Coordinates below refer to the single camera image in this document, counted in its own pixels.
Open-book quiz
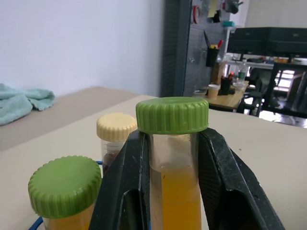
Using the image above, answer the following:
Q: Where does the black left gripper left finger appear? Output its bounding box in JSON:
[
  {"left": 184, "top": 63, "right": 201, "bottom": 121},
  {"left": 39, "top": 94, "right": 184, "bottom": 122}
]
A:
[{"left": 89, "top": 130, "right": 151, "bottom": 230}]

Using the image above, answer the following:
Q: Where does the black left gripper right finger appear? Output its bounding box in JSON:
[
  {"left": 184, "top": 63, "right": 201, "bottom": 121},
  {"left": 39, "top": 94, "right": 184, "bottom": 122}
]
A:
[{"left": 198, "top": 127, "right": 286, "bottom": 230}]

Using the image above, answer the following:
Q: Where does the green-capped yellow liquid test tube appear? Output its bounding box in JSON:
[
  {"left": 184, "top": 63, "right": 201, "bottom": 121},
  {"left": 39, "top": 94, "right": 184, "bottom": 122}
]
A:
[
  {"left": 135, "top": 96, "right": 210, "bottom": 230},
  {"left": 27, "top": 156, "right": 102, "bottom": 230}
]

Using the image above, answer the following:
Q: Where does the cream-capped red liquid test tube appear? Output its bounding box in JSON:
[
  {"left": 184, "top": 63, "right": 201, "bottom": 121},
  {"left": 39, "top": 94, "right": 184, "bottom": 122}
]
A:
[{"left": 96, "top": 113, "right": 138, "bottom": 177}]

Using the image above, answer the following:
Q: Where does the wooden workbench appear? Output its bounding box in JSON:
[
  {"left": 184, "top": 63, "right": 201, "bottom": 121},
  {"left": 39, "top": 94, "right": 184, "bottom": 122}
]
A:
[{"left": 193, "top": 80, "right": 250, "bottom": 112}]

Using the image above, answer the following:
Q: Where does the paper coffee cup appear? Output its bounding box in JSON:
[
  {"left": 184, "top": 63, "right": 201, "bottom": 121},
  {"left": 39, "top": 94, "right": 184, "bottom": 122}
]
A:
[{"left": 208, "top": 84, "right": 219, "bottom": 101}]

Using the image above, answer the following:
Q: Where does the black desk pen holder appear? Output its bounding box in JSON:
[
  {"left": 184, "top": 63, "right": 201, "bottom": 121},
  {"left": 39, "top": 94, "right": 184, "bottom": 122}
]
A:
[{"left": 220, "top": 77, "right": 231, "bottom": 96}]

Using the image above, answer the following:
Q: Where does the black pen holder cup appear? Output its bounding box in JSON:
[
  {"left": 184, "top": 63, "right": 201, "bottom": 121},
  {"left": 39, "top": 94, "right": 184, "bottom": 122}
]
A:
[{"left": 205, "top": 47, "right": 220, "bottom": 68}]

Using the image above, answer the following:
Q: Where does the teal cloth towel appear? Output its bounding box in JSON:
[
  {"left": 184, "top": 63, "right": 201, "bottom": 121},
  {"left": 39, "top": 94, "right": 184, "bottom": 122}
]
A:
[{"left": 0, "top": 83, "right": 56, "bottom": 127}]

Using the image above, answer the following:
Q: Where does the black equipment case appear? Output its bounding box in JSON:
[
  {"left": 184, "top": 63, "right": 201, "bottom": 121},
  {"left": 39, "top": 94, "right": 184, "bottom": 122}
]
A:
[{"left": 226, "top": 26, "right": 307, "bottom": 59}]

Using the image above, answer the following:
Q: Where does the blue wire test tube rack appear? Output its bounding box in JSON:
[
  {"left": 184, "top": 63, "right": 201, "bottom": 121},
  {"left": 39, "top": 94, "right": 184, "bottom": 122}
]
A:
[{"left": 28, "top": 160, "right": 104, "bottom": 230}]

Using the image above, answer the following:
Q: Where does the grey pegboard tool wall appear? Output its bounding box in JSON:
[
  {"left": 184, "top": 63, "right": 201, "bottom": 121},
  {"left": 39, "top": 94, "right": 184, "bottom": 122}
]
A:
[{"left": 160, "top": 0, "right": 243, "bottom": 98}]

